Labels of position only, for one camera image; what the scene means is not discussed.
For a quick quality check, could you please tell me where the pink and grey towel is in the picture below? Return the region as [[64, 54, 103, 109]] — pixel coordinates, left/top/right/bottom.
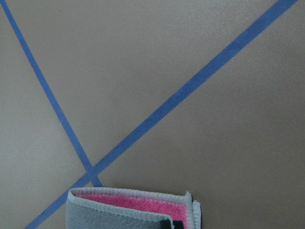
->
[[65, 187, 202, 229]]

